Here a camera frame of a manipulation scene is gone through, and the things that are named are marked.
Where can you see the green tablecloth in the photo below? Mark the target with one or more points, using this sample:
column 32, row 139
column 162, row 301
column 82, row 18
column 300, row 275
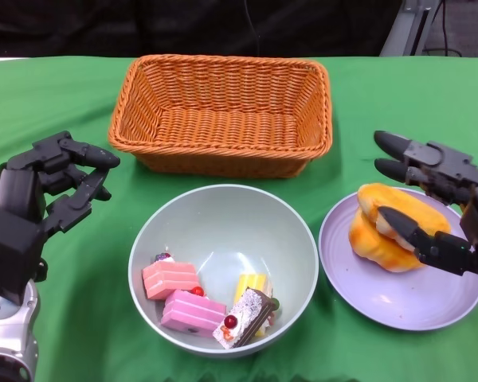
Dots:
column 402, row 99

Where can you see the salmon pink cake slice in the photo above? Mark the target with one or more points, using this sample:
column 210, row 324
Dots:
column 169, row 278

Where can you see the orange white striped bread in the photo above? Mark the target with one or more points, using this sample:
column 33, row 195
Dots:
column 374, row 250

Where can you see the magenta pink cake slice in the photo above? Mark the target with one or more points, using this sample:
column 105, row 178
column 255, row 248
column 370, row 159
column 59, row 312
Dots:
column 191, row 314

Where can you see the grey-green bowl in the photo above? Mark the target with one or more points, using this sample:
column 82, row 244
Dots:
column 223, row 223

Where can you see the yellow cake slice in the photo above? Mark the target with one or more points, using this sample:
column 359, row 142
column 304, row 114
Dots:
column 249, row 282

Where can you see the plain golden bread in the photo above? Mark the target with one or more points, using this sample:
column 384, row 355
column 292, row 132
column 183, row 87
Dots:
column 406, row 203

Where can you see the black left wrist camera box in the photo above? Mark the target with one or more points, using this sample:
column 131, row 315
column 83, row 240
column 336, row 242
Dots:
column 8, row 246

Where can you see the grey metal stand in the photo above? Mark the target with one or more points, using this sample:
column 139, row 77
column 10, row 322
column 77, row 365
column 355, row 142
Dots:
column 406, row 32

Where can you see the lavender plate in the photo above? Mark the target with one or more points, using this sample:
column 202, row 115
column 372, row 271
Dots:
column 382, row 298

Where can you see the white chocolate cake slice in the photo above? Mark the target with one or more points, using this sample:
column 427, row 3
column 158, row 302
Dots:
column 247, row 318

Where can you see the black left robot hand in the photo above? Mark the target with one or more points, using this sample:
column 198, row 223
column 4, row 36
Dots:
column 16, row 191

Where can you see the orange wicker basket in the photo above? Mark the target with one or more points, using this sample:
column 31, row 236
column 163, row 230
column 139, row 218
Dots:
column 223, row 127

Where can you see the black backdrop curtain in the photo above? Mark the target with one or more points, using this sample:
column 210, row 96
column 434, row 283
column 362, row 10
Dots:
column 103, row 28

